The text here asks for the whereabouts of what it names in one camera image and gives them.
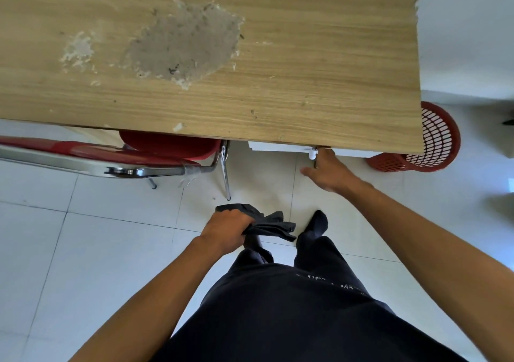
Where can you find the black flat panel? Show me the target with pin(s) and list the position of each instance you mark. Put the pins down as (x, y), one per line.
(509, 122)

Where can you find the light wooden desk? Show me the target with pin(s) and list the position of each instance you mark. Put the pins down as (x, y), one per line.
(200, 52)

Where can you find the person's black trousers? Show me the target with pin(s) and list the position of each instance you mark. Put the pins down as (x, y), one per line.
(317, 245)

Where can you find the red plastic mesh bin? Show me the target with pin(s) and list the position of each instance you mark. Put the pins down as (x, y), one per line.
(437, 137)

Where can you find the person's dark printed shirt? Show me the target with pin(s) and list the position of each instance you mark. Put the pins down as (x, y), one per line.
(301, 321)

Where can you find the person's right hand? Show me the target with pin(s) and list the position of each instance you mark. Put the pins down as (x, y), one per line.
(331, 173)

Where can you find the red chair with metal frame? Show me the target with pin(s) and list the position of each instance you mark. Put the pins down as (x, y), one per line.
(168, 145)

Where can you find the person's left forearm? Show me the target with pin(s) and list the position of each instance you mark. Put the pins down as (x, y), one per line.
(160, 301)

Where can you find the person's right forearm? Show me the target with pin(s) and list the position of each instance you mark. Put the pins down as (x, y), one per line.
(433, 253)

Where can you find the black plastic trash bag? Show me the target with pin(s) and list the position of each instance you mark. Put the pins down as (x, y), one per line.
(273, 225)

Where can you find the white desk drawer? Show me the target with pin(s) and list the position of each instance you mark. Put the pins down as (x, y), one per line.
(273, 146)

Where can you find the person's left hand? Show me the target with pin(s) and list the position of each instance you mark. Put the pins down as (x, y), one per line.
(225, 231)

